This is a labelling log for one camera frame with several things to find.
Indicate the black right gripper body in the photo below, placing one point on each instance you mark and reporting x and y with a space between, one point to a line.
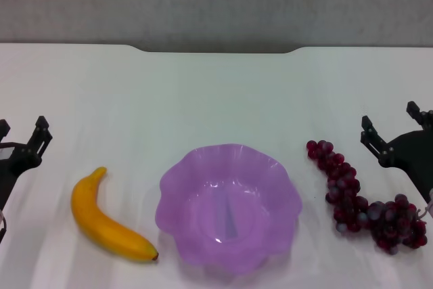
416 153

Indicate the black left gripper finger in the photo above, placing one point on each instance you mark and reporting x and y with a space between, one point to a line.
40 140
3 130

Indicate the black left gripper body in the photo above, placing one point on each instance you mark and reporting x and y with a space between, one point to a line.
13 167

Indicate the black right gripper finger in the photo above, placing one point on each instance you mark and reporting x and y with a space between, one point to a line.
424 118
375 140

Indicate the dark red grape bunch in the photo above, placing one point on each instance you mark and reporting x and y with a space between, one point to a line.
343 184

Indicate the yellow banana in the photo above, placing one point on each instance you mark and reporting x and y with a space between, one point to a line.
98 224

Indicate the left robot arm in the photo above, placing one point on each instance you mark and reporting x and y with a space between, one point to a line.
2 228

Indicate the purple translucent wavy plate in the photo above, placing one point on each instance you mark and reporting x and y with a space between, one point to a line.
230 207

